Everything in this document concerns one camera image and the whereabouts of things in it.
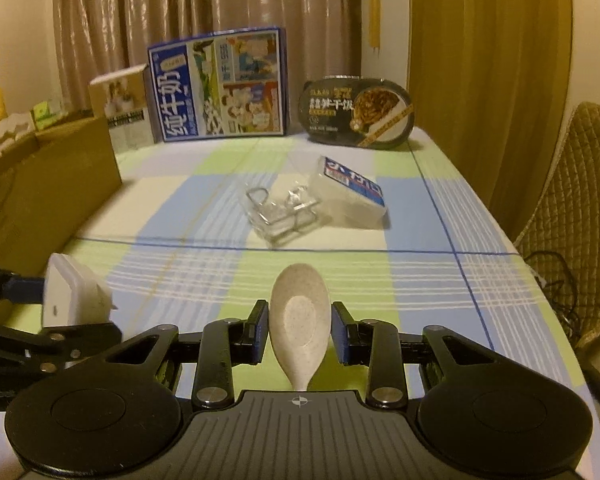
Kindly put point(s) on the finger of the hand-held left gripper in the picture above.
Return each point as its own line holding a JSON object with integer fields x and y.
{"x": 25, "y": 291}
{"x": 55, "y": 342}

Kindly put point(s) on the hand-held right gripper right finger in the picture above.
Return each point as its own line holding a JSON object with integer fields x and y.
{"x": 341, "y": 332}

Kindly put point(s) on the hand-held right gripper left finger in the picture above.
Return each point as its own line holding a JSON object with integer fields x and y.
{"x": 258, "y": 332}

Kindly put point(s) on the speckled white spoon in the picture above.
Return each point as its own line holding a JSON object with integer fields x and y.
{"x": 300, "y": 310}

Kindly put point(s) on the white square night light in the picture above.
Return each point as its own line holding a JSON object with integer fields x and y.
{"x": 72, "y": 292}

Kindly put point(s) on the brown cardboard box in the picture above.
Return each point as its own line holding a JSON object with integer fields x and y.
{"x": 45, "y": 195}

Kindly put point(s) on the plaid cloth covered desktop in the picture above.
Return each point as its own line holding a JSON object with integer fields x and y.
{"x": 205, "y": 260}

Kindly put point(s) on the white cutout box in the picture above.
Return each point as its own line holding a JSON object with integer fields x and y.
{"x": 10, "y": 135}

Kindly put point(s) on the small green box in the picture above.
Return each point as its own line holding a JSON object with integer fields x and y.
{"x": 47, "y": 115}

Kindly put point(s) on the beige printed box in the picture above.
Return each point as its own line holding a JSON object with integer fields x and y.
{"x": 120, "y": 105}

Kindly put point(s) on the black instant rice bowl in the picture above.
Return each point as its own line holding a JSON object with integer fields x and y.
{"x": 355, "y": 112}

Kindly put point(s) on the blue milk carton box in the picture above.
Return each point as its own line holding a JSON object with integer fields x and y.
{"x": 220, "y": 87}

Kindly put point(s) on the chair with quilted cushion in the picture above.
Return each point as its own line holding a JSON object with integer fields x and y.
{"x": 575, "y": 180}

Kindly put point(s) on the golden curtain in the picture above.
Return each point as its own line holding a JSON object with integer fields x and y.
{"x": 480, "y": 85}

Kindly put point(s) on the beige curtain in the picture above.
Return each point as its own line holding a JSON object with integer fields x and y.
{"x": 180, "y": 5}

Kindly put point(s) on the yellow wall hanging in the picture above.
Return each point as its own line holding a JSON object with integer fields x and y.
{"x": 375, "y": 17}

